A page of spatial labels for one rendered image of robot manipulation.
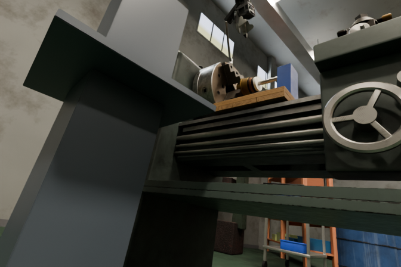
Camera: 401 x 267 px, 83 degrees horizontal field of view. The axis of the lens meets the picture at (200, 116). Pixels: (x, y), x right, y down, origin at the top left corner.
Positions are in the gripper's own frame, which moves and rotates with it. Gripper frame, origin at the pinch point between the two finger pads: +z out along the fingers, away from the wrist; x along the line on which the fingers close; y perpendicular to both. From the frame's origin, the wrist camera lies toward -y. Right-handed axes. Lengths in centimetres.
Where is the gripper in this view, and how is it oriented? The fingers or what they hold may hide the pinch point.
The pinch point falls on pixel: (241, 34)
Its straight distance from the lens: 128.9
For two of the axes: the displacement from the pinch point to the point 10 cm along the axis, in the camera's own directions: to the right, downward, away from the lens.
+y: 7.5, -1.6, -6.5
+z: 0.6, 9.8, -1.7
